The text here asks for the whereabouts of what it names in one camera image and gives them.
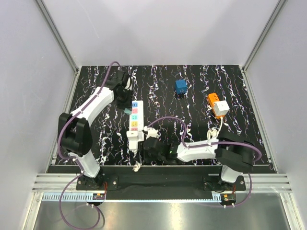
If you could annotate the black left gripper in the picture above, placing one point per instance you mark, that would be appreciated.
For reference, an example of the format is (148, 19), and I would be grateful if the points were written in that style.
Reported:
(127, 104)

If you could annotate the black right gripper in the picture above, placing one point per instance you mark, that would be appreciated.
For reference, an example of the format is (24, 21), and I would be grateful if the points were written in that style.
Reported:
(147, 158)

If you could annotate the teal charger plug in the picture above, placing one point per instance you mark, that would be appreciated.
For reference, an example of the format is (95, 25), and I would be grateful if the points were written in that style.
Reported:
(127, 111)

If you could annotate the white multicolour power strip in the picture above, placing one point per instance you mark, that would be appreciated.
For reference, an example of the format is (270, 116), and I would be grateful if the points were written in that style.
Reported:
(136, 123)

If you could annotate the blue cube socket adapter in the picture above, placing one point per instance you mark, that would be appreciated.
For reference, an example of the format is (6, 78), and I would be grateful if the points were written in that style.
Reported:
(181, 86)

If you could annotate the orange power strip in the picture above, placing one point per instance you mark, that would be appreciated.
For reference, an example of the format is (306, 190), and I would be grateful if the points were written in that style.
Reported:
(214, 102)

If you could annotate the white usb charger plug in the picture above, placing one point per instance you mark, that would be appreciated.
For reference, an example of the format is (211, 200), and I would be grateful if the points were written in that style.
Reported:
(132, 135)

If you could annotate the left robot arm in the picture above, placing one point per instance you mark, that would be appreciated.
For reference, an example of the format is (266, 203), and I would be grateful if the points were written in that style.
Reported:
(74, 129)

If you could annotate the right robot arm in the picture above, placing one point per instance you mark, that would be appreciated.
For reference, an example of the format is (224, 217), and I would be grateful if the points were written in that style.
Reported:
(235, 155)

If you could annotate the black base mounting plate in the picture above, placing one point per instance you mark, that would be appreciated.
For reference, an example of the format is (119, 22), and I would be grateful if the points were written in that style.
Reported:
(160, 183)

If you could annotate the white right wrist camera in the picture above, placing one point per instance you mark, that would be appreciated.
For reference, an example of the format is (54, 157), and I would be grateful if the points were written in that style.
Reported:
(150, 132)

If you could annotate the aluminium frame rail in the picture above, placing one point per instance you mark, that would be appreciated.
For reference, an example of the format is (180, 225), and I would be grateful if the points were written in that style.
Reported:
(52, 185)

